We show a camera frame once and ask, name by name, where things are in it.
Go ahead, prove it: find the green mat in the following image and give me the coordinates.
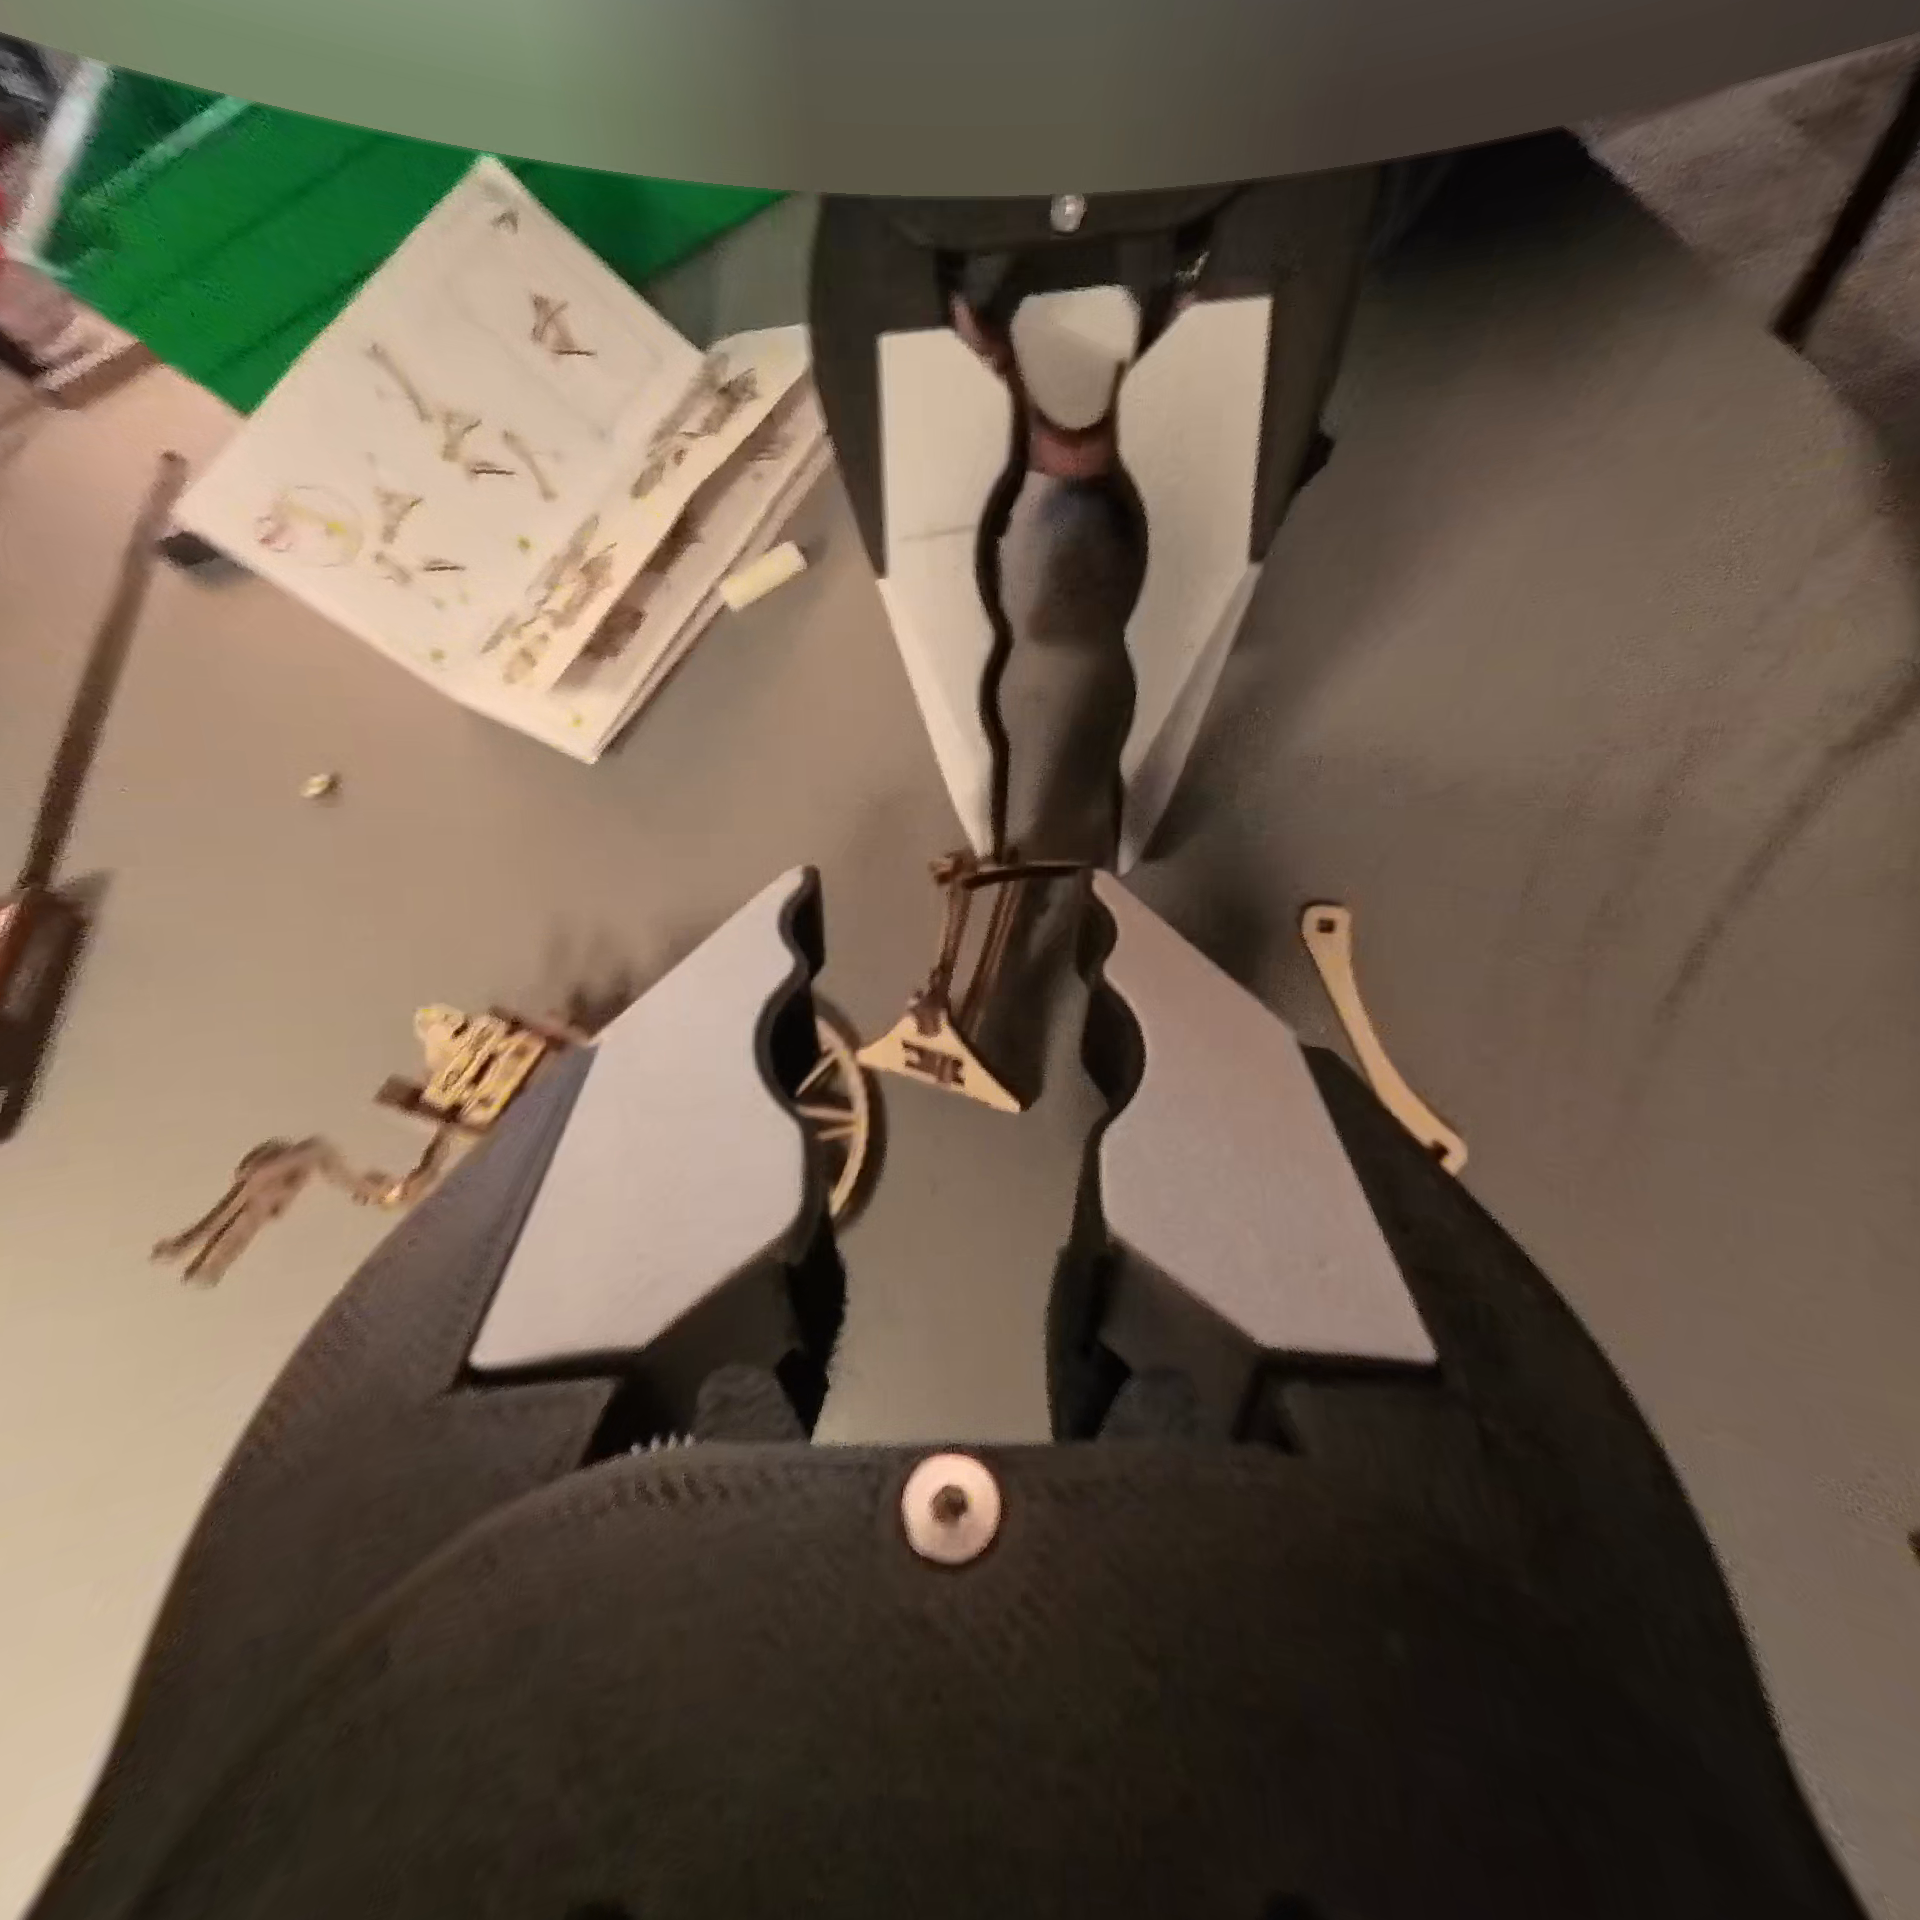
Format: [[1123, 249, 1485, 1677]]
[[30, 59, 798, 417]]

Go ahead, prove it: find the wooden bicycle model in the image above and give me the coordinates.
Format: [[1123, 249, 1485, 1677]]
[[151, 1001, 887, 1292]]

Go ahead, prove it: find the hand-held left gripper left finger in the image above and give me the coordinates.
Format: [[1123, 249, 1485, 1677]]
[[468, 862, 840, 1379]]

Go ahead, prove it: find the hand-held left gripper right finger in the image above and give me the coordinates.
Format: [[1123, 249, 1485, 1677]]
[[1056, 872, 1443, 1368]]

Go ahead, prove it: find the dark brown stick tool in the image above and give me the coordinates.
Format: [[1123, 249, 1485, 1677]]
[[0, 451, 191, 1136]]

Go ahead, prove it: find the curved wooden strip part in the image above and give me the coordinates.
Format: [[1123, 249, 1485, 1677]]
[[1297, 900, 1470, 1177]]

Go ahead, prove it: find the person's right hand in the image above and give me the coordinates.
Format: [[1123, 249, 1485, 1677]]
[[1027, 405, 1125, 484]]

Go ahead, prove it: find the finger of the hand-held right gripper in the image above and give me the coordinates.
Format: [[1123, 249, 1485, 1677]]
[[872, 319, 1029, 868], [1105, 292, 1278, 875]]

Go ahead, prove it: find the small wooden part assembly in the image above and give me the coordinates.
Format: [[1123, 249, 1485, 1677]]
[[857, 848, 1086, 1116]]

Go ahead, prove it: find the paper instruction booklet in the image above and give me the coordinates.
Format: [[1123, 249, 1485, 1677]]
[[168, 152, 835, 763]]

